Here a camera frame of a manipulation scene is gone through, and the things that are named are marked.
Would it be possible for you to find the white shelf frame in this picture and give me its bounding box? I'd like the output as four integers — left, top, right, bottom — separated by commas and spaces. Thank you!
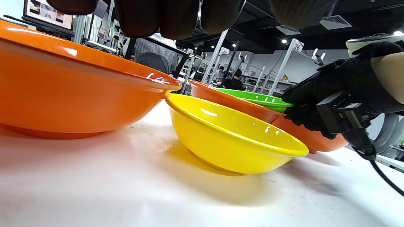
268, 38, 325, 96
201, 29, 230, 85

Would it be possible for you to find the person's left hand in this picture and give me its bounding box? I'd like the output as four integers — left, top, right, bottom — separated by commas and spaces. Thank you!
46, 0, 340, 40

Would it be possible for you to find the large orange bowl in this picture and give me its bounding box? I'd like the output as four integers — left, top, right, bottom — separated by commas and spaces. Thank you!
272, 116, 349, 154
0, 20, 183, 140
188, 79, 286, 124

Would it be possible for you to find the black module cable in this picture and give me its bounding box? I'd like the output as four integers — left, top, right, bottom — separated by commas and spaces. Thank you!
368, 154, 404, 196

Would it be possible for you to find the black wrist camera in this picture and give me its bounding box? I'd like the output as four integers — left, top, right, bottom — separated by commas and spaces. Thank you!
317, 91, 377, 160

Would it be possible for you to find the medium green bowl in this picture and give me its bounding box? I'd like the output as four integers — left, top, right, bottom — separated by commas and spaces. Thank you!
215, 88, 294, 113

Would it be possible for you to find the computer monitor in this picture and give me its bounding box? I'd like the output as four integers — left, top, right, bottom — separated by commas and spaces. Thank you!
21, 0, 76, 32

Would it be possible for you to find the black office chair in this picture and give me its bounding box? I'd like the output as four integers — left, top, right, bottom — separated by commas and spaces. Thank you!
124, 36, 190, 81

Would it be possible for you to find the person's right hand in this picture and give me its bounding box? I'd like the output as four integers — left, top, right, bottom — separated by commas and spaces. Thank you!
281, 41, 404, 140

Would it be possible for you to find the small yellow bowl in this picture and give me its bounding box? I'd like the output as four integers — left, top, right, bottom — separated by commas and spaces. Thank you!
165, 93, 310, 175

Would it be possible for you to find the ceiling air vent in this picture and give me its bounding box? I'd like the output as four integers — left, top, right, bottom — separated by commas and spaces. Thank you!
276, 25, 301, 36
319, 15, 353, 30

